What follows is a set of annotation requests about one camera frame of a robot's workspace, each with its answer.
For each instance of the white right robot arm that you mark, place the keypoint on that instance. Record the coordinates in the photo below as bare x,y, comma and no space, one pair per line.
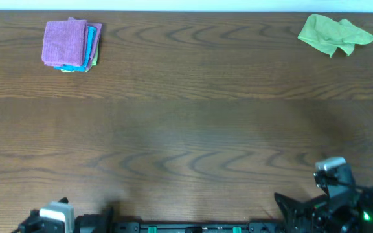
364,207

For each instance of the folded light green cloth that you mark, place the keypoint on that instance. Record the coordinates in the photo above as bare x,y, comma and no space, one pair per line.
93,63

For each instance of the folded purple cloth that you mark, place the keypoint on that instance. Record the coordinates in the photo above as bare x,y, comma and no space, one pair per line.
96,42

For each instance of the folded blue cloth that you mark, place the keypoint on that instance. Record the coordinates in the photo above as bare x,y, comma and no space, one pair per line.
88,48

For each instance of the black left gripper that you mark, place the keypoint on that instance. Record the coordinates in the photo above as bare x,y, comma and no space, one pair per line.
85,223

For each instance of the crumpled green cloth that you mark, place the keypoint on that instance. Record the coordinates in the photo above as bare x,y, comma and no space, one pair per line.
327,35

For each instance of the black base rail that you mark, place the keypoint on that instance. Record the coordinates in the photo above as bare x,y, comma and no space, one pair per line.
160,227

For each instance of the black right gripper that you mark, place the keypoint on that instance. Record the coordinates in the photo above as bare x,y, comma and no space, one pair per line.
306,210

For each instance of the pink-purple microfiber cloth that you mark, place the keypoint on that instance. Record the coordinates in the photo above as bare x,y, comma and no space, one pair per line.
63,43

